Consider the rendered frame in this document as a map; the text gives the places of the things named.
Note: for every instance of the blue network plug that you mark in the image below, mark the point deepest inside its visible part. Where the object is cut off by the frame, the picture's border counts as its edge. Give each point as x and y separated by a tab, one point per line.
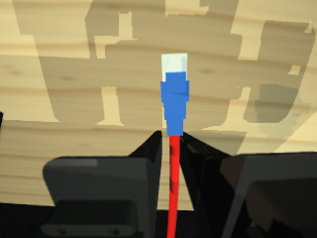
174	90

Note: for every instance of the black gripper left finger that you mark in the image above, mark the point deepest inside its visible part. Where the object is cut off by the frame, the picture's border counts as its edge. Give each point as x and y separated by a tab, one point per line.
111	178

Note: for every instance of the red cable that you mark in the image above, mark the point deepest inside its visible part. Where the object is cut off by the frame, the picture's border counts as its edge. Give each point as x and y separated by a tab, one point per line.
173	184

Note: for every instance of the black panel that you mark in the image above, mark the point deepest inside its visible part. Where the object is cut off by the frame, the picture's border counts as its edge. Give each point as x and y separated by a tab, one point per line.
25	221

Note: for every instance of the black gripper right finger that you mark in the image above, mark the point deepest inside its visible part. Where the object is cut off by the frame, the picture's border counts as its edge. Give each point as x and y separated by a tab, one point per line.
217	188

